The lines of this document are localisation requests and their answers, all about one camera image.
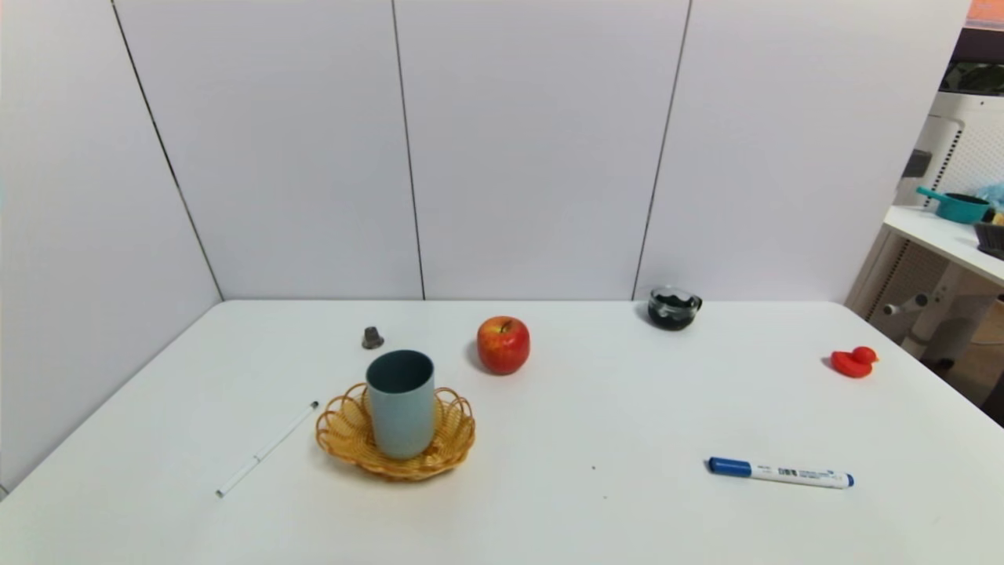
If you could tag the teal plastic cup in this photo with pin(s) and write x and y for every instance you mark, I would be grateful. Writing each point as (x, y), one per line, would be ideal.
(401, 412)

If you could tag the yellow wicker basket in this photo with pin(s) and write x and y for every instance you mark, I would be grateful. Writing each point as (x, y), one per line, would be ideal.
(341, 435)

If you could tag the dark mesh basket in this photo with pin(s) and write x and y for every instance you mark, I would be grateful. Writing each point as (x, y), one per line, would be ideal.
(992, 239)

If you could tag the red apple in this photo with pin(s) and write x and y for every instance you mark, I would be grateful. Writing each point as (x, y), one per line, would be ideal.
(503, 347)

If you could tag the small grey wrapper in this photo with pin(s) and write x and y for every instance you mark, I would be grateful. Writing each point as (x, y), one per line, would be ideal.
(372, 339)

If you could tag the glass cup with dark contents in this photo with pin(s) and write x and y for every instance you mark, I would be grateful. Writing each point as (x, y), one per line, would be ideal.
(671, 311)

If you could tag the thin white pen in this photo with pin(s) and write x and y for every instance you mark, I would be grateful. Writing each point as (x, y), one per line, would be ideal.
(267, 450)

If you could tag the blue and white marker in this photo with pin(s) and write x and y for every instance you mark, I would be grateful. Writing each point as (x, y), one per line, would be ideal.
(784, 473)

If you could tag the red rubber duck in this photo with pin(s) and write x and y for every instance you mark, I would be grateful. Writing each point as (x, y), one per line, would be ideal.
(852, 364)

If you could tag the white side desk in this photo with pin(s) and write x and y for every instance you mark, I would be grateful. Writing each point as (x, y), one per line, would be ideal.
(933, 235)

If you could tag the white perforated panel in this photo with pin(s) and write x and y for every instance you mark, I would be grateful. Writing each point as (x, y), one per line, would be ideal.
(973, 149)

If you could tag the light blue cloth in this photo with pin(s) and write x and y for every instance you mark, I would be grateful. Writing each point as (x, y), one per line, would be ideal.
(993, 195)

